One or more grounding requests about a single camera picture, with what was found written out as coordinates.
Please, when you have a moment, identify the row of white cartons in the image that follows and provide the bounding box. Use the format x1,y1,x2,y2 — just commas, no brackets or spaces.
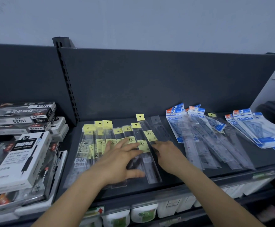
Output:
220,177,273,199

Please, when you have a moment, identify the dark grey metal shelf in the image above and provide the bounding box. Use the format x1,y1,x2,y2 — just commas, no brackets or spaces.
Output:
57,111,275,212

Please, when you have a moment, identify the person's right hand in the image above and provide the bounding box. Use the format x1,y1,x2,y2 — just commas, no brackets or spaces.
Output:
152,140,190,177

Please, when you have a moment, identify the white carton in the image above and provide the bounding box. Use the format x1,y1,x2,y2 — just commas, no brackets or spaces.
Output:
156,198,181,219
176,195,197,213

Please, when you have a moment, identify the pile of blue geometry packets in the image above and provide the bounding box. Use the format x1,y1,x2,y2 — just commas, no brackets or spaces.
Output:
165,103,230,170
224,108,275,151

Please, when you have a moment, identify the person's left forearm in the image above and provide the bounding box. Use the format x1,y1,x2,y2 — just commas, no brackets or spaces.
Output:
31,168,110,227

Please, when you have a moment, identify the green shelf label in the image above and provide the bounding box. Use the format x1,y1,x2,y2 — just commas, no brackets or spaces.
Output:
253,171,275,180

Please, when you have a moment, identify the white pen box black print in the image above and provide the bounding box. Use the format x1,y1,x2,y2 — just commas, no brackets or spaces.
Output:
0,131,52,196

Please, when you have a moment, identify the long clear ruler packet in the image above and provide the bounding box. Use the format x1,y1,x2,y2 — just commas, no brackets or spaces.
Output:
136,113,163,185

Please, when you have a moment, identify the price tag red arrow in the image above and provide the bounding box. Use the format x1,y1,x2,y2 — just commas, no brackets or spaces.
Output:
84,206,105,218

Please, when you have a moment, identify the clear ruler packet grey tag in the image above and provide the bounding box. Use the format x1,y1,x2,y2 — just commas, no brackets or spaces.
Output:
150,115,174,145

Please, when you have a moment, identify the small white box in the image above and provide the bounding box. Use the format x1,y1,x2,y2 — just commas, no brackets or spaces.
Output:
51,124,70,143
49,116,66,135

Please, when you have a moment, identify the row of yellow-tagged ruler packets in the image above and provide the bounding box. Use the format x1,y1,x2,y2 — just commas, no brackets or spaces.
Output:
64,120,150,190

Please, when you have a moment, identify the person's right forearm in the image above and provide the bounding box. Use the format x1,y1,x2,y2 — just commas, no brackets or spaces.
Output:
175,163,267,227

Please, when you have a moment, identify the white pouch green label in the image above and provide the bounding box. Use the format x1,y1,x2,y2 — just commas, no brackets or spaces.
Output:
101,209,131,227
130,203,159,224

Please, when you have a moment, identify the clear packet small yellow tag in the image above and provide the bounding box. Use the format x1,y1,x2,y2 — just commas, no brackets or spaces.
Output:
207,112,256,170

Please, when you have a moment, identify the dark grey shelf back panel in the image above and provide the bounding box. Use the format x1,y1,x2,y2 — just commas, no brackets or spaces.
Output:
58,47,275,123

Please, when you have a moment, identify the white flat box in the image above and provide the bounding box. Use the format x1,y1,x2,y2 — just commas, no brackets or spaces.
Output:
0,150,68,226

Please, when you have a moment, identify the dark grey shelf upright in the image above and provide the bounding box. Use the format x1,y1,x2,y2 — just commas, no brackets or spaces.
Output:
52,36,81,127

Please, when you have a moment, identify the person's left hand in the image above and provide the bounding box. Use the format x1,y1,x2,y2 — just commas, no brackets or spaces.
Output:
94,139,145,187

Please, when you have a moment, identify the black and white pen box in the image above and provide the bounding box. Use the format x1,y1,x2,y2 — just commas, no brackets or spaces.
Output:
0,102,57,126
0,122,55,137

